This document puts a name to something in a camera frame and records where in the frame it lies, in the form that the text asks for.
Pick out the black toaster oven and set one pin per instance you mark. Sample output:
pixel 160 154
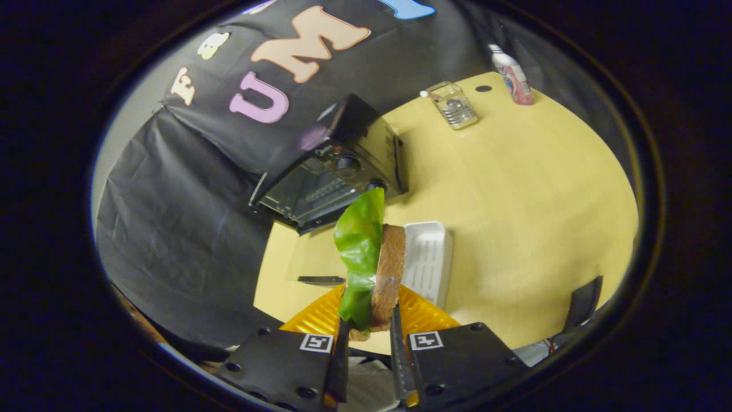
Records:
pixel 354 123

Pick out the bread and lettuce sandwich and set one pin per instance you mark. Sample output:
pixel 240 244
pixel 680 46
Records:
pixel 389 269

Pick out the black flat panel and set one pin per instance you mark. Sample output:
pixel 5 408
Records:
pixel 583 303

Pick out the pink label spray bottle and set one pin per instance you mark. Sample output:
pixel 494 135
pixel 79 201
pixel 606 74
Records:
pixel 514 80

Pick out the white rectangular plate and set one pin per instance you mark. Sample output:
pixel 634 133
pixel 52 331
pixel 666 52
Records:
pixel 429 257

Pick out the black tape strip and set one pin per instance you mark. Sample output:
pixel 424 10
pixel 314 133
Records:
pixel 320 280

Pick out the white-capped shaker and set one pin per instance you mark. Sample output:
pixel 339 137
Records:
pixel 426 94

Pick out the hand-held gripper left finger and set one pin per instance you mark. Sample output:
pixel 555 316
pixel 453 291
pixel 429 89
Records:
pixel 338 366

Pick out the black backdrop cloth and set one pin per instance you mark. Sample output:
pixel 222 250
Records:
pixel 171 229

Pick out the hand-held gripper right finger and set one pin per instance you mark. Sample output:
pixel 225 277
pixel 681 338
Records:
pixel 400 366

